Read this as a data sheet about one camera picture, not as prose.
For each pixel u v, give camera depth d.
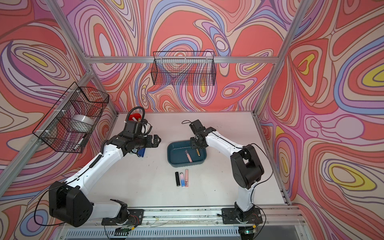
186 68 0.97
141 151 0.96
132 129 0.62
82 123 0.70
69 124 0.73
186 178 0.86
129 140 0.58
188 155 0.94
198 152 0.96
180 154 0.95
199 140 0.66
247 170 0.47
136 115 0.99
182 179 0.84
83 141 0.73
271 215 0.75
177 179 0.85
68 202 0.39
